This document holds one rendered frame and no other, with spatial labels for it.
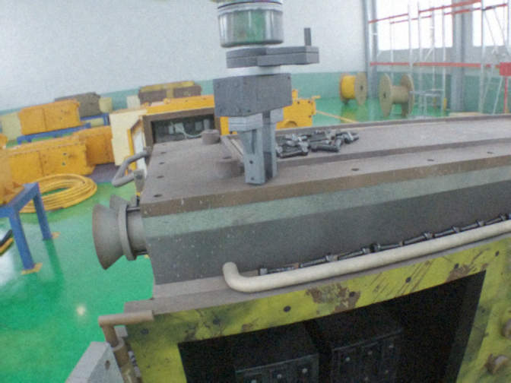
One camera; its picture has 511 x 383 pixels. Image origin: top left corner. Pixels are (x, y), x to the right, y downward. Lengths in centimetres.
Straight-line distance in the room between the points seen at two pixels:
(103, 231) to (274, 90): 37
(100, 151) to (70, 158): 86
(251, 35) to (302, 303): 37
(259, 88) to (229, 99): 4
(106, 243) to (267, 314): 30
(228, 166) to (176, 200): 11
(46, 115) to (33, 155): 285
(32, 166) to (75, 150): 85
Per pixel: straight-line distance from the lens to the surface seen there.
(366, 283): 57
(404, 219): 65
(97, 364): 48
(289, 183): 54
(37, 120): 958
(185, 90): 896
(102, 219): 66
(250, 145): 51
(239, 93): 46
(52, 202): 534
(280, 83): 54
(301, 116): 332
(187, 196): 52
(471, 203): 75
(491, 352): 93
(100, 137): 721
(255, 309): 52
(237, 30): 49
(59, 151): 665
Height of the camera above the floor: 153
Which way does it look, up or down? 19 degrees down
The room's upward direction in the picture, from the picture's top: 4 degrees counter-clockwise
